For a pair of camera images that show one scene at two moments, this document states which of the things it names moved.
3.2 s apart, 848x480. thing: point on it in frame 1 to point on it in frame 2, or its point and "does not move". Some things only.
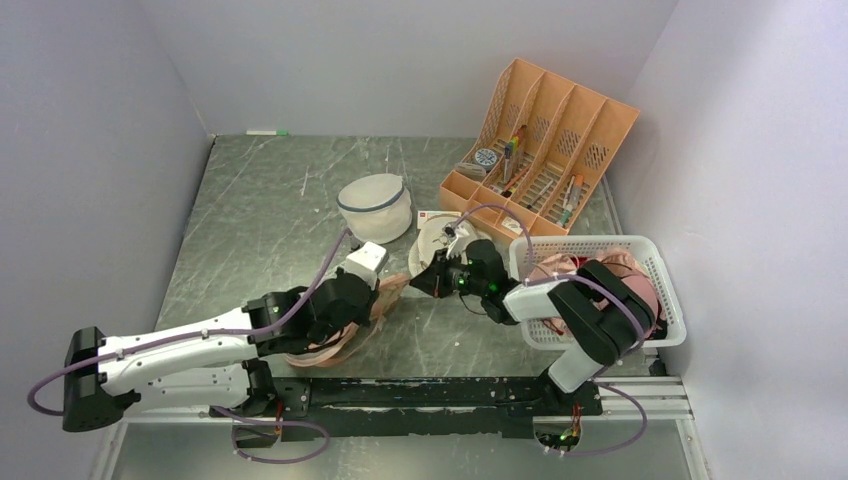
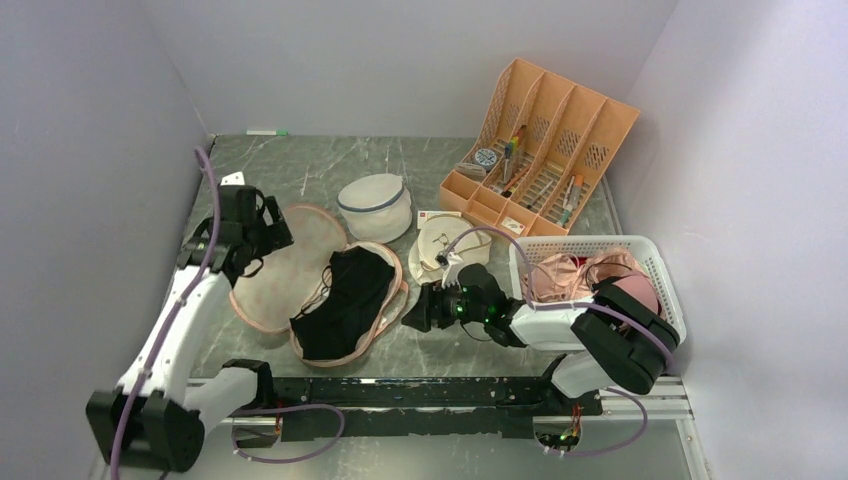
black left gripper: (364, 315) to (275, 235)
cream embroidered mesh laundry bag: (430, 239) does not move
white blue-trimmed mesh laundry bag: (375, 208) does not move
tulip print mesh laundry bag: (391, 290) to (278, 289)
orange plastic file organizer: (544, 147) does not move
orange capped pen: (576, 190) does not move
